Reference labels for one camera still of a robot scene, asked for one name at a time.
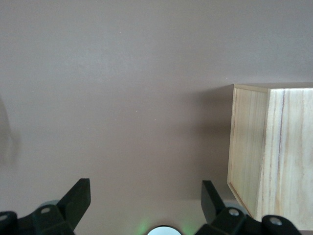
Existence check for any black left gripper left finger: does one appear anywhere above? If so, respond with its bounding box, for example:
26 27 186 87
0 178 91 235

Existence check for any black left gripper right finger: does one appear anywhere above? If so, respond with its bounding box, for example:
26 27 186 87
195 180 301 235

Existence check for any wooden drawer cabinet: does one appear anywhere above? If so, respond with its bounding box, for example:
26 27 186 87
226 84 313 231

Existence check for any brown table mat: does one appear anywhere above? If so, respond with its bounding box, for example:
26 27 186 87
0 0 313 235

